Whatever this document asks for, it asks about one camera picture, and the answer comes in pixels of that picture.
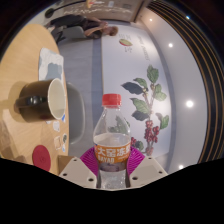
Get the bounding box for recessed ceiling lights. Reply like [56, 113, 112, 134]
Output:
[148, 14, 195, 171]

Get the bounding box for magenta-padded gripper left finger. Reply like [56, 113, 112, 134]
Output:
[59, 147, 100, 190]

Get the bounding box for white and blue printed mat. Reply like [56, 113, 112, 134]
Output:
[38, 47, 65, 83]

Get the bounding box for grey upholstered chair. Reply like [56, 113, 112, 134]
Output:
[53, 25, 86, 43]
[65, 81, 87, 146]

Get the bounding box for wooden cabinet with string lights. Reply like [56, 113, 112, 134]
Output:
[63, 0, 145, 23]

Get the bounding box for dark brown mug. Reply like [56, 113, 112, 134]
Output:
[14, 78, 68, 122]

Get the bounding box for small round side table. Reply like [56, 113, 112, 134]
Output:
[44, 0, 98, 19]

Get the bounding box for flat round red coaster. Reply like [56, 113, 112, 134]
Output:
[32, 144, 52, 173]

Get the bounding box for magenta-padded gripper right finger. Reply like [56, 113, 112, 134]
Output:
[125, 146, 168, 190]

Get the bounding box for clear orange-label drink bottle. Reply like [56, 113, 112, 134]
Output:
[93, 93, 132, 190]

